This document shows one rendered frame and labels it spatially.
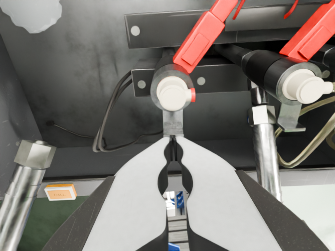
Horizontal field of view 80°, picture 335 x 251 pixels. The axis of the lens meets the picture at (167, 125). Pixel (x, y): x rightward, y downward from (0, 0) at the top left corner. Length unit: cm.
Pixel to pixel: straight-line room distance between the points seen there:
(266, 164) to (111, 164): 33
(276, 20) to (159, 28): 13
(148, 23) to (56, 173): 34
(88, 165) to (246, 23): 38
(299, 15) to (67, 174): 44
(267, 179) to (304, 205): 207
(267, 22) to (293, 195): 192
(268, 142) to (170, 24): 17
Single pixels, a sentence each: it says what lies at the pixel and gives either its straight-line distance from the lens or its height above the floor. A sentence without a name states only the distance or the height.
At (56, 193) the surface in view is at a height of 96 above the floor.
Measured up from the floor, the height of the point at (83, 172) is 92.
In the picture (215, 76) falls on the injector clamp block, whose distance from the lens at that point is 28.
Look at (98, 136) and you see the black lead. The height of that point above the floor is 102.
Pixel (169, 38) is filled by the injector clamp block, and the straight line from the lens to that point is 26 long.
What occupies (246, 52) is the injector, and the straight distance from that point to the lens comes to 23.
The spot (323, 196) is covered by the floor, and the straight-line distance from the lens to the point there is 227.
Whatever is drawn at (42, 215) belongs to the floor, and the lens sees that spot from 228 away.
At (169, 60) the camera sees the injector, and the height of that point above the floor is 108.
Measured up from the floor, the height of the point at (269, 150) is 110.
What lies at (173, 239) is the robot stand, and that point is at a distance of 85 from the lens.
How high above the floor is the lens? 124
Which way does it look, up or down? 62 degrees down
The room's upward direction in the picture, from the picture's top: 179 degrees clockwise
